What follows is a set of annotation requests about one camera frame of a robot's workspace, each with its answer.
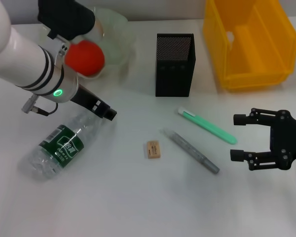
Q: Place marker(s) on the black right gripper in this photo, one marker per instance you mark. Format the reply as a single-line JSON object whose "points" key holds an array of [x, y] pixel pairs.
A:
{"points": [[288, 140]]}

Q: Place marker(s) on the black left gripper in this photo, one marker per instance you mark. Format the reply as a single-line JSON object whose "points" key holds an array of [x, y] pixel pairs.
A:
{"points": [[88, 101]]}

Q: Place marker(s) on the mint green pen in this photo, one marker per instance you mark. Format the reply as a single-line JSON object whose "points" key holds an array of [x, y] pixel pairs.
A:
{"points": [[207, 126]]}

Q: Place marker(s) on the grey marker pen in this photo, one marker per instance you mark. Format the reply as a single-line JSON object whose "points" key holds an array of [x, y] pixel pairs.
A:
{"points": [[190, 148]]}

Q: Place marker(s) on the clear green-label water bottle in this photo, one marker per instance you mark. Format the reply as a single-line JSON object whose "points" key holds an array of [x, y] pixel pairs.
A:
{"points": [[64, 145]]}

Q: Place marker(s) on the red-orange knitted orange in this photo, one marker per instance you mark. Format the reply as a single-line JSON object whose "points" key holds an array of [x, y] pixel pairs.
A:
{"points": [[86, 59]]}

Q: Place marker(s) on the small tan eraser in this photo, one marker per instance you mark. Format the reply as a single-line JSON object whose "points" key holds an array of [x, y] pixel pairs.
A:
{"points": [[154, 150]]}

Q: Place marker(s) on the black mesh pen holder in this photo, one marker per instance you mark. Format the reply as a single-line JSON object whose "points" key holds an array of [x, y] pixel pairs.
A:
{"points": [[175, 79]]}

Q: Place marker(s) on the green glass fruit plate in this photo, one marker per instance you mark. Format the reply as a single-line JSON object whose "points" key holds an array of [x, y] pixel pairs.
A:
{"points": [[116, 37]]}

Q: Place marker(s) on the yellow plastic bin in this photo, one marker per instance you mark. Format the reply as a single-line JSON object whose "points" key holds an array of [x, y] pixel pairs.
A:
{"points": [[261, 61]]}

